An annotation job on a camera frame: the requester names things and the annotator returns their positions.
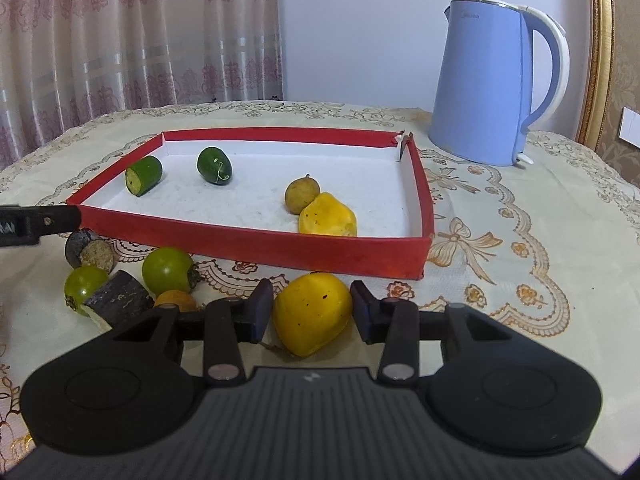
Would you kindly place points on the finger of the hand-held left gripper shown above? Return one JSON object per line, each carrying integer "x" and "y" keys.
{"x": 50, "y": 220}

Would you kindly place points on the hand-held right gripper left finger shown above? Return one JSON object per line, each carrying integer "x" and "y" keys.
{"x": 260, "y": 310}

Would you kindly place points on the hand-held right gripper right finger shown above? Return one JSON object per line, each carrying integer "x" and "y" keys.
{"x": 362, "y": 310}

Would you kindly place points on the large yellow fruit piece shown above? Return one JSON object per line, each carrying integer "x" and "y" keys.
{"x": 310, "y": 312}

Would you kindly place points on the brown longan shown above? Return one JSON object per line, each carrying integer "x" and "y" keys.
{"x": 175, "y": 300}
{"x": 300, "y": 195}

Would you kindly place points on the small yellow fruit piece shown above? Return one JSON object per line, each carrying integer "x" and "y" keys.
{"x": 327, "y": 216}

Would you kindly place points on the green cucumber piece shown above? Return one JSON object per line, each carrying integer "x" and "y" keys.
{"x": 146, "y": 174}

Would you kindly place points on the red cardboard tray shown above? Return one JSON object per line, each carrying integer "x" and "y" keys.
{"x": 250, "y": 200}

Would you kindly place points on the green round fruit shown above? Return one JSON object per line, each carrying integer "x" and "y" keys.
{"x": 167, "y": 270}
{"x": 82, "y": 284}

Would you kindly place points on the dark eggplant piece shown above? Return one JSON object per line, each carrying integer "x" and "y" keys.
{"x": 122, "y": 300}

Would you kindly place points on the cream embroidered tablecloth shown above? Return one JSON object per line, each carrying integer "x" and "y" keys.
{"x": 525, "y": 210}

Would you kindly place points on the pink patterned curtain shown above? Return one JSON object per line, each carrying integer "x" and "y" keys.
{"x": 125, "y": 35}

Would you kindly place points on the light blue electric kettle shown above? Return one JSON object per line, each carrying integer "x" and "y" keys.
{"x": 475, "y": 85}

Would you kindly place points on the white wall switch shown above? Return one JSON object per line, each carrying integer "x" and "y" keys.
{"x": 631, "y": 124}

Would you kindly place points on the gold wall frame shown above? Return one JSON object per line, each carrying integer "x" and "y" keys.
{"x": 597, "y": 60}

